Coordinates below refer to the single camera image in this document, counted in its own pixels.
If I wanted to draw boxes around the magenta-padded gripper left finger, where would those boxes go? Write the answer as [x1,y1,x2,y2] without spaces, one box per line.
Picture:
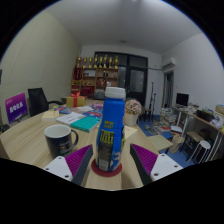
[43,143,95,187]

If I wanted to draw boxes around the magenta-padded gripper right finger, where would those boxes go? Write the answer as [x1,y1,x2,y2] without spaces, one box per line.
[129,143,184,186]

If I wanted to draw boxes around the blue white-capped drink bottle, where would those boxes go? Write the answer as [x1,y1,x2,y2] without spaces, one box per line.
[95,86,127,173]

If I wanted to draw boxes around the dark mug with print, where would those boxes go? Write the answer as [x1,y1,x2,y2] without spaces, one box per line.
[43,124,80,159]

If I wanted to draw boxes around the low wooden side table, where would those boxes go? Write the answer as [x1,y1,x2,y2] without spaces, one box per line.
[147,134,174,153]

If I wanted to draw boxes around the brown paper bag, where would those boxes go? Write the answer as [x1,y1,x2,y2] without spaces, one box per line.
[168,134,186,154]

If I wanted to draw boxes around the brown wooden stool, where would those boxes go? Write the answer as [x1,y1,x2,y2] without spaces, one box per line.
[181,130,204,158]

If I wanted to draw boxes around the flat round red coaster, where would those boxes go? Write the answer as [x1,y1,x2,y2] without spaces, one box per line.
[90,159,123,178]

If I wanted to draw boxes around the white round stool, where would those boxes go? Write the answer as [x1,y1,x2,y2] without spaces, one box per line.
[194,139,212,164]

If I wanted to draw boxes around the beige notebook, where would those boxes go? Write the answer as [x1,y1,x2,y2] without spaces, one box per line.
[123,125,138,139]

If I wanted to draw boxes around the pile of books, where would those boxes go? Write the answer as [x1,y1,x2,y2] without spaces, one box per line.
[159,107,178,134]

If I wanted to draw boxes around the teal book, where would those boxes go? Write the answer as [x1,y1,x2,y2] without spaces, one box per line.
[70,116,101,133]

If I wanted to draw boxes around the white book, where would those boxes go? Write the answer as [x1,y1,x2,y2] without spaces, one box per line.
[55,111,86,126]

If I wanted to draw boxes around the cream book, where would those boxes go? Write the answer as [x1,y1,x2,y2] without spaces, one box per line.
[41,109,60,122]

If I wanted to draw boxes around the blue book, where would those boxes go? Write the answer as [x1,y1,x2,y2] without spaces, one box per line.
[82,110,103,121]

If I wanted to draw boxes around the long wooden-topped white desk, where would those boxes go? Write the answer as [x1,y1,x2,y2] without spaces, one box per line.
[173,106,224,161]

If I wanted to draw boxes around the white pot of flowers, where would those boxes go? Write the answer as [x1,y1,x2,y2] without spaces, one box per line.
[124,98,143,127]

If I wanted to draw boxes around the yellow red-ribboned gift box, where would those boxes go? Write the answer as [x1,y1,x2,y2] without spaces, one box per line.
[65,92,86,108]

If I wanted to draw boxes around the black computer monitor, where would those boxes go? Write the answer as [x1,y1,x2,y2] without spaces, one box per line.
[176,92,190,108]

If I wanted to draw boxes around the black office chair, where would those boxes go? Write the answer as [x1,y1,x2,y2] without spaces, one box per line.
[27,87,64,118]

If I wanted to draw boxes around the purple sign board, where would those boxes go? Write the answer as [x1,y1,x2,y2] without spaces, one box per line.
[4,92,29,124]

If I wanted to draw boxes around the black-framed glass doors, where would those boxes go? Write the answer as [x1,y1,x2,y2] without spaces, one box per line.
[94,51,149,107]

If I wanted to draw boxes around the wooden shelf unit with trophies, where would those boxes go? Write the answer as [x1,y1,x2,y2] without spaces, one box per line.
[70,54,120,98]

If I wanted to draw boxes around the white wall air conditioner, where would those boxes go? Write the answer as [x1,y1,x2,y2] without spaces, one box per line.
[162,56,177,70]

